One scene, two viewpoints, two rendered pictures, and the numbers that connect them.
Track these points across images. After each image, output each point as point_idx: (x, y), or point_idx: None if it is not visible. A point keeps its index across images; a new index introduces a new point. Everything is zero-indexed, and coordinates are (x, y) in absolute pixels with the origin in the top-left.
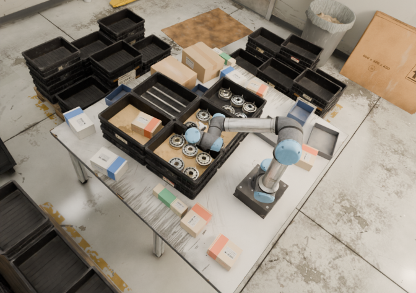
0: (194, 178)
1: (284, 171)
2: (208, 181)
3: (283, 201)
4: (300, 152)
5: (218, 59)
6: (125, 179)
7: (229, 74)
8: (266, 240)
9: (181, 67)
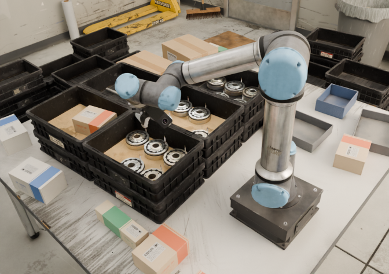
0: None
1: (290, 128)
2: (188, 197)
3: (318, 220)
4: (302, 65)
5: (209, 47)
6: (60, 200)
7: None
8: None
9: (157, 59)
